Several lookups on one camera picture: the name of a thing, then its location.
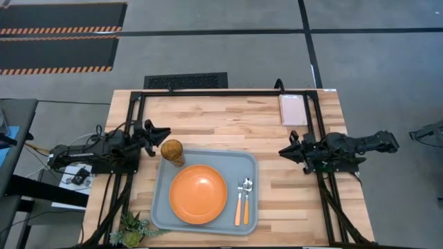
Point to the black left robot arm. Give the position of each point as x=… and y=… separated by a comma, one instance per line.
x=93, y=154

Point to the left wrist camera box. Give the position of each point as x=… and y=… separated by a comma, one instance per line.
x=138, y=127

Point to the black hazard-striped floor mat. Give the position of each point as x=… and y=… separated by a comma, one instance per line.
x=62, y=15
x=55, y=53

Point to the white paper sheet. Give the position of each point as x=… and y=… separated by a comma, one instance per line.
x=67, y=193

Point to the grey plastic tray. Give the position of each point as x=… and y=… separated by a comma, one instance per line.
x=239, y=162

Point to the pink spiral notebook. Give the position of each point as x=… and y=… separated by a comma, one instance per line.
x=293, y=110

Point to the orange round plate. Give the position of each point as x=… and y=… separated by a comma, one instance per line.
x=198, y=193

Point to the small black controller device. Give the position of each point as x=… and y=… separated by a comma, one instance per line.
x=80, y=176

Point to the black aluminium table frame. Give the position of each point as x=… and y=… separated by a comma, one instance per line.
x=225, y=93

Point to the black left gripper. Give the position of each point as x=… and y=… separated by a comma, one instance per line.
x=149, y=138

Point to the amber glass cup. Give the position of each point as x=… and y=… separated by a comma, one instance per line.
x=172, y=152

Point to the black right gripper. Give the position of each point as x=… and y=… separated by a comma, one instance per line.
x=308, y=152

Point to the small green succulent plant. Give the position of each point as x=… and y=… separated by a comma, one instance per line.
x=131, y=228

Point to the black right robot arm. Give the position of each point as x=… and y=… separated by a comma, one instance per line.
x=353, y=147

